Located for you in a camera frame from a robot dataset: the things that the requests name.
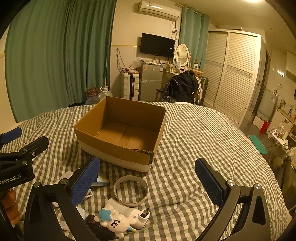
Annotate green checkered blanket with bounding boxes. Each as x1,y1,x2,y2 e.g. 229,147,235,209
0,101,292,241

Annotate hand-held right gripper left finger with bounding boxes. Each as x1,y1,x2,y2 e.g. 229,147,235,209
24,156,101,241

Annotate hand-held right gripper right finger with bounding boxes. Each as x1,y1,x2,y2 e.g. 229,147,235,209
195,158,271,241

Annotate red fire extinguisher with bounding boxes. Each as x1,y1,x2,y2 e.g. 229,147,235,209
259,120,270,134

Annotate white oval mirror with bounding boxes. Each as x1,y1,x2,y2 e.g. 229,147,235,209
174,44,191,69

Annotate white louvered wardrobe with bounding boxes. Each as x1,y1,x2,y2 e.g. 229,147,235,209
203,30,262,127

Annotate white tote bag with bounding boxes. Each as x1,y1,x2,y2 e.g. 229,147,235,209
195,76,204,105

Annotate dark green suitcase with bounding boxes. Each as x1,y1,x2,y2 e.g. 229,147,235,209
196,77,209,106

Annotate brown cardboard box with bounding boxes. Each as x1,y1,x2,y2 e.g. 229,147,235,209
73,96,167,173

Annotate narrow teal curtain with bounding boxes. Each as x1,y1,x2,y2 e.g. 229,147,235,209
179,7,210,70

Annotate white air conditioner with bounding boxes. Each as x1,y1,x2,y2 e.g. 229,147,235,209
137,0,181,21

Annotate wooden chair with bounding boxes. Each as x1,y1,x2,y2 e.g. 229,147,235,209
155,88,170,102

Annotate wide green curtain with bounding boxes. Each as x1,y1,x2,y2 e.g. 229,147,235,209
5,0,116,123

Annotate black jacket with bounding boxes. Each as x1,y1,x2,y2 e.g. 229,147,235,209
162,71,199,103

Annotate silver small fridge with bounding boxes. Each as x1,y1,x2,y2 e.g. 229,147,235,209
139,64,166,102

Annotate brown patterned bag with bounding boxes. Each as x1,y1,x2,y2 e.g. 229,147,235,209
84,88,101,99

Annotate clear water jug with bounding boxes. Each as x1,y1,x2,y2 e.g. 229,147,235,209
98,87,114,100

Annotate person's left hand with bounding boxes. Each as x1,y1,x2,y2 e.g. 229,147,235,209
5,188,22,224

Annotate hanging wall cables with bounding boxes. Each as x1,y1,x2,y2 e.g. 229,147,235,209
116,47,130,72

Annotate white ribbed suitcase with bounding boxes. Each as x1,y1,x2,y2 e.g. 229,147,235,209
120,72,141,100

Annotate white tape ring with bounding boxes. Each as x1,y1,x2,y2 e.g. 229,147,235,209
113,175,148,207

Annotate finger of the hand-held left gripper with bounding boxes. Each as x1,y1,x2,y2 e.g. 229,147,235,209
0,127,23,147
0,136,49,171

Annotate black wall television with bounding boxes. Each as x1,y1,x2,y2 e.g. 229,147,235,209
139,33,175,58

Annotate white dressing table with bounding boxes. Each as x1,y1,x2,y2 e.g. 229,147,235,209
165,68,204,90

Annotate teal oval board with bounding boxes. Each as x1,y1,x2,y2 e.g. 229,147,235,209
248,135,268,155

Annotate small table with bottles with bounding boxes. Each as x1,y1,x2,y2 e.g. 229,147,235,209
268,124,292,149

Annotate white bear toy blue star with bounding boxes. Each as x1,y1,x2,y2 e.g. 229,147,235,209
97,207,137,238

